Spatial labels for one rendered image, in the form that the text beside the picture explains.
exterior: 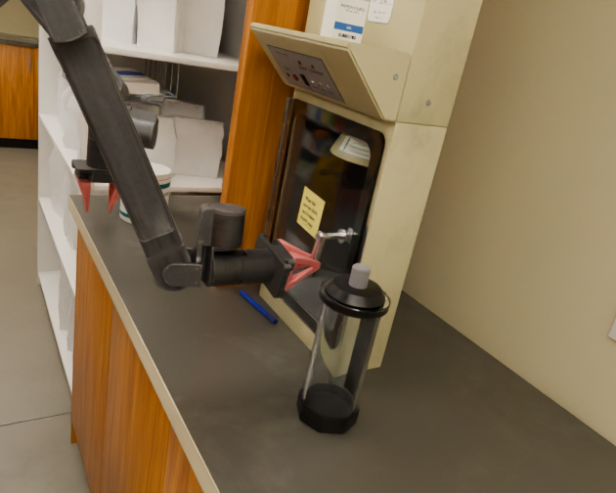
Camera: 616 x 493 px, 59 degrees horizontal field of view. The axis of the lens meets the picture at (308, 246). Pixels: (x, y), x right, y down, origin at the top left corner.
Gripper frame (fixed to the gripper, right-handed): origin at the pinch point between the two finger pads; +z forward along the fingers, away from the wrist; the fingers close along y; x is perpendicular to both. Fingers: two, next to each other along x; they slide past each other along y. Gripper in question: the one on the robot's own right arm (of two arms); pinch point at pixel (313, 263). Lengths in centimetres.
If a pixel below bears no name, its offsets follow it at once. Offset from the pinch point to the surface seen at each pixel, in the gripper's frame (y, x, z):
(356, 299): -17.2, -5.2, -4.0
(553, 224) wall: -9, -12, 49
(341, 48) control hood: 0.9, -35.4, -6.1
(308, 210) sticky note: 11.7, -4.0, 4.3
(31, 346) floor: 141, 136, -26
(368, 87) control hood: -1.4, -31.3, -1.3
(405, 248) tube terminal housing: -5.3, -5.7, 14.7
